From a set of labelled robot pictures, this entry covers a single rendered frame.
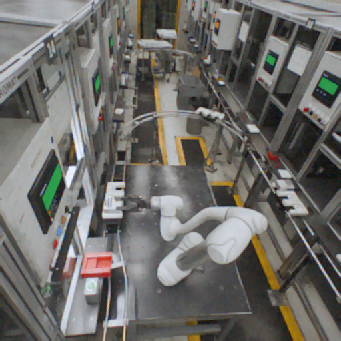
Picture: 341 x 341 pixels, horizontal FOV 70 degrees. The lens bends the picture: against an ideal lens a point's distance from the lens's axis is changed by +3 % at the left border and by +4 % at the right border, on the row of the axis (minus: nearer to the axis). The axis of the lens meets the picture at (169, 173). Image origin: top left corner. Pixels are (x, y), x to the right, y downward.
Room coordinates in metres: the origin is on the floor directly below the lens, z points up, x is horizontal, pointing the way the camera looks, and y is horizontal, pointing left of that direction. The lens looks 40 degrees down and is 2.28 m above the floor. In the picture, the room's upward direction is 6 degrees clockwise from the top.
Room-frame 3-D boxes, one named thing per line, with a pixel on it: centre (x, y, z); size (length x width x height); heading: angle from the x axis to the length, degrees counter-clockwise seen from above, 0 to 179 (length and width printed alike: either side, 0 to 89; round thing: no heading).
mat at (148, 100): (5.68, 0.78, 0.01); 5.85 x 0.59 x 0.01; 9
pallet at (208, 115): (3.05, -0.46, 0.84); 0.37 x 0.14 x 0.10; 67
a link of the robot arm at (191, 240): (0.94, -0.22, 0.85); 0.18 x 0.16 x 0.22; 142
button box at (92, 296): (0.54, 0.34, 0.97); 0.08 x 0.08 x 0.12; 9
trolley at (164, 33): (7.96, 0.52, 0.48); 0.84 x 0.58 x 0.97; 17
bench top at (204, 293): (1.30, 0.02, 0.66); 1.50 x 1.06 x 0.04; 9
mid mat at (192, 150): (3.36, -0.36, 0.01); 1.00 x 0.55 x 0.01; 9
